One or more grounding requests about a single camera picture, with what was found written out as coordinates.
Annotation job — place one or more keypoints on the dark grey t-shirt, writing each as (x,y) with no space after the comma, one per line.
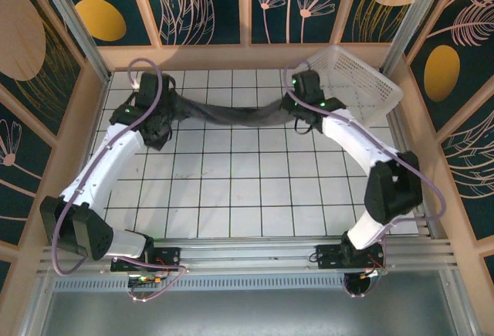
(239,116)

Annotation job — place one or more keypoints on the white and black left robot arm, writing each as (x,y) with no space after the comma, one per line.
(112,150)

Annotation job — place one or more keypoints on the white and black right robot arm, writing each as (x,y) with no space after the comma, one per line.
(347,135)

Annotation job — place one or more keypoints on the white perforated plastic basket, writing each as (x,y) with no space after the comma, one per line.
(366,77)

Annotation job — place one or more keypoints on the grey metal sheet panel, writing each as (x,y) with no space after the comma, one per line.
(247,313)

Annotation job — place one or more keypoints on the aluminium corner post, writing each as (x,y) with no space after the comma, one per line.
(77,31)
(409,23)

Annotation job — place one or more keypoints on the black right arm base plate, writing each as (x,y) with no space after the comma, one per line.
(328,256)

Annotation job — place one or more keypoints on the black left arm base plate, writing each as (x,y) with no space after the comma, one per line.
(166,255)

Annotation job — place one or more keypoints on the aluminium mounting rail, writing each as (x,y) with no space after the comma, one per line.
(247,255)

